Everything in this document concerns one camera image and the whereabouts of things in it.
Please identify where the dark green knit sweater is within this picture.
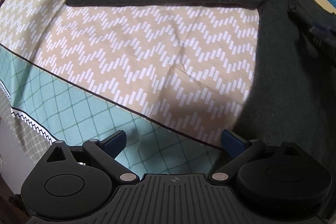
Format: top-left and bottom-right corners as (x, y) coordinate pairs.
(66, 0), (335, 173)

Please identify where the patterned beige bed sheet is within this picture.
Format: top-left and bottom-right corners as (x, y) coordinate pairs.
(1, 0), (260, 174)

